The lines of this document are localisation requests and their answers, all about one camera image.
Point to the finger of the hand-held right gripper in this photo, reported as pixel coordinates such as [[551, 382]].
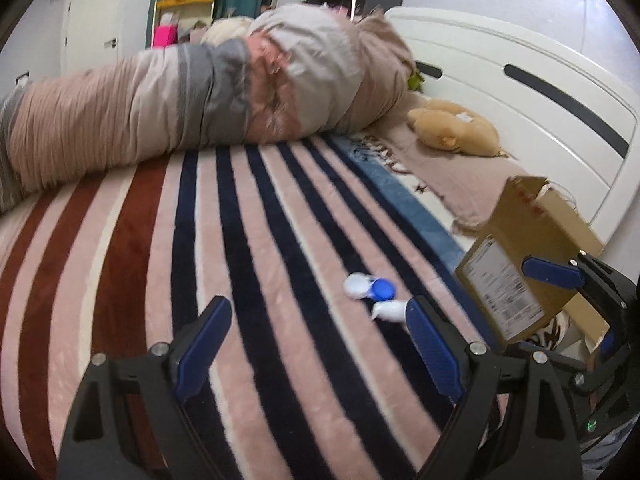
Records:
[[550, 271], [618, 347]]

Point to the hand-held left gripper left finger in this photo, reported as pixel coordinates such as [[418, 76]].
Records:
[[202, 350]]

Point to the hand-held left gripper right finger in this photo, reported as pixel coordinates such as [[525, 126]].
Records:
[[432, 355]]

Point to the brown cardboard box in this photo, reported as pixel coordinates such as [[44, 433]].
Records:
[[505, 290]]

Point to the small white bottle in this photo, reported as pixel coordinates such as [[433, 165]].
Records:
[[392, 310]]

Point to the white bottle with blue cap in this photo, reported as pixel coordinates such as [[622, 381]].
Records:
[[382, 290]]

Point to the person's right forearm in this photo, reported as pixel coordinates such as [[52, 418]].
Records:
[[607, 450]]

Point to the beige towel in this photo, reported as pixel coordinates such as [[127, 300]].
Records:
[[450, 180]]

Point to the striped plush blanket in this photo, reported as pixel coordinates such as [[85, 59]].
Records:
[[300, 240]]

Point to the tan plush toy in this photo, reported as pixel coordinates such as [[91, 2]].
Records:
[[450, 127]]

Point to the white bed headboard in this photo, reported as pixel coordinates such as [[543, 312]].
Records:
[[500, 45]]

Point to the green plush toy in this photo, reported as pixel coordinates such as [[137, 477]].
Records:
[[415, 80]]

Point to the rolled pink grey quilt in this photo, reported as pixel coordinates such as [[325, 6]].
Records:
[[125, 110]]

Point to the pink bag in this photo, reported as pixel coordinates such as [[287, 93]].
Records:
[[165, 36]]

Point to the white door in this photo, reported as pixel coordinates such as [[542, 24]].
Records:
[[95, 20]]

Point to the yellow table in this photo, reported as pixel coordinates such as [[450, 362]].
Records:
[[185, 0]]

